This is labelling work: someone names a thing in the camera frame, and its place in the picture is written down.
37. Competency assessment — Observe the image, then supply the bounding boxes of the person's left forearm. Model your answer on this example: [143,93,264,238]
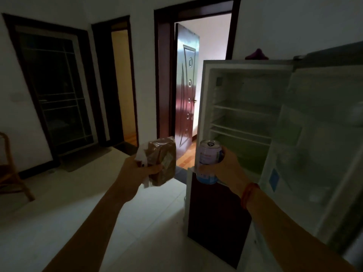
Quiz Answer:
[42,189,137,272]

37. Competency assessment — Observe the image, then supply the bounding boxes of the white refrigerator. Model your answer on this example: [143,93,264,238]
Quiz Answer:
[186,41,363,272]

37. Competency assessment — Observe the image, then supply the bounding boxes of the purple drink can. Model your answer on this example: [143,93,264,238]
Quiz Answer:
[196,139,225,185]

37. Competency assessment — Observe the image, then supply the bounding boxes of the dark red cloth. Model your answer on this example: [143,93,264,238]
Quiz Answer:
[245,48,269,60]

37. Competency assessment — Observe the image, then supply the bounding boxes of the rattan chair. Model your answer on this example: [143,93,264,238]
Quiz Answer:
[0,131,36,203]

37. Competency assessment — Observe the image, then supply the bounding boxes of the bread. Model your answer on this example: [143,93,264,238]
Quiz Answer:
[135,136,177,188]

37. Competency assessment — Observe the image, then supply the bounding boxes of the person's right forearm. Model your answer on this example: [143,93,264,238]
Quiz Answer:
[245,188,358,272]

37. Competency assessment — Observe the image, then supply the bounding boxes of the dark gridded glass door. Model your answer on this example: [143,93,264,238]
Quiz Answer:
[3,14,98,156]

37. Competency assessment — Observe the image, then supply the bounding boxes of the dark red wooden door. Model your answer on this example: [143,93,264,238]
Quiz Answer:
[174,23,200,161]

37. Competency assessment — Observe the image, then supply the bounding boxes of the person's right hand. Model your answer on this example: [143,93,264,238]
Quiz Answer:
[198,146,251,197]

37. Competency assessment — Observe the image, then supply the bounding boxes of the grey doormat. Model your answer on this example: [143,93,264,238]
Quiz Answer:
[58,147,113,173]

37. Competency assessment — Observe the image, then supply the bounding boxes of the person's left hand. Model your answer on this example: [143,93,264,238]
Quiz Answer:
[115,154,163,203]

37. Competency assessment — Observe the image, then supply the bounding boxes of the red string bracelet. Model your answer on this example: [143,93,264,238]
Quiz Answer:
[240,182,260,210]

